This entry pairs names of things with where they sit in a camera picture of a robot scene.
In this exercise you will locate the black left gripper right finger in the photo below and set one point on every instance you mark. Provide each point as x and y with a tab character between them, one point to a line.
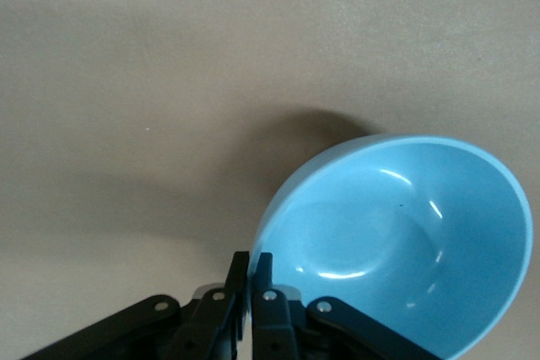
295	326

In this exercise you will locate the blue bowl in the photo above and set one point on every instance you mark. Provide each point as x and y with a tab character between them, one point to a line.
401	242

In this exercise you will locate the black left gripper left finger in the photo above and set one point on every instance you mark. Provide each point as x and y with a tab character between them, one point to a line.
194	322

